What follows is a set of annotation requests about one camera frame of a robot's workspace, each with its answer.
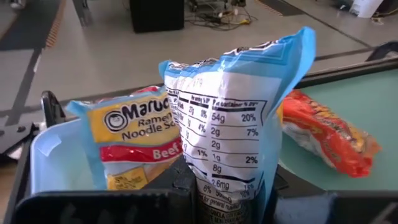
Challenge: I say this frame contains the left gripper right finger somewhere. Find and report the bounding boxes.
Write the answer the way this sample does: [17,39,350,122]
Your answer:
[273,164,398,224]

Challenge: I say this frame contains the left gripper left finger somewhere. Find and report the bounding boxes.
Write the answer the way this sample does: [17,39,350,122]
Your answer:
[12,156,200,224]

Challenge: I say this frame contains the red Maruchan noodle packet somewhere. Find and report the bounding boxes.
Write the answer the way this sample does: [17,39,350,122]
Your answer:
[276,89,382,179]

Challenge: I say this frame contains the blue-edged beef noodle packet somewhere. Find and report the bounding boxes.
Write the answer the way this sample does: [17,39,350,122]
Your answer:
[158,26,317,224]
[66,85,184,191]

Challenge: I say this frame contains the light blue plastic bin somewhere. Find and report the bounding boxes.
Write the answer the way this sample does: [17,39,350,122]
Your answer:
[29,116,187,195]

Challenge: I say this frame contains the green table mat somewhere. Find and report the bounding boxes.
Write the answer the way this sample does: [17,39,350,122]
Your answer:
[278,68,398,191]

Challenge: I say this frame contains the black floor box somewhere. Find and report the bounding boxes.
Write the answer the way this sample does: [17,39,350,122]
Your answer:
[129,0,185,34]

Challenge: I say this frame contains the white floor object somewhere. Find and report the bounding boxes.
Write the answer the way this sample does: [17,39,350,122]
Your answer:
[350,0,384,19]

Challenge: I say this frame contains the tangled floor cables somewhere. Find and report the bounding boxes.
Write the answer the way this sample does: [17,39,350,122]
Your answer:
[185,0,259,32]

